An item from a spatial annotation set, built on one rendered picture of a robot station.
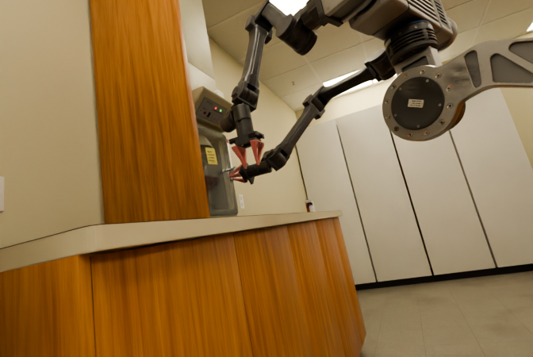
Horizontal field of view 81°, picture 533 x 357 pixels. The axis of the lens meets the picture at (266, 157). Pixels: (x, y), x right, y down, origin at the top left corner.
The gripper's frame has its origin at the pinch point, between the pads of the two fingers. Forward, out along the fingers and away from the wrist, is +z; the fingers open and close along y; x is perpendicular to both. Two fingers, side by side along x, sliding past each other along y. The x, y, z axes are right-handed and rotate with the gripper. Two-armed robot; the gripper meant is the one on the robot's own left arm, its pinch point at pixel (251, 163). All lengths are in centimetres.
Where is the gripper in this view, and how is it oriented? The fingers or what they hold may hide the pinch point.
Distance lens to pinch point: 99.7
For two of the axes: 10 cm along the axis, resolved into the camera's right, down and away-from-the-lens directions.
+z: 1.9, 9.5, -2.3
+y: -9.0, 2.6, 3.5
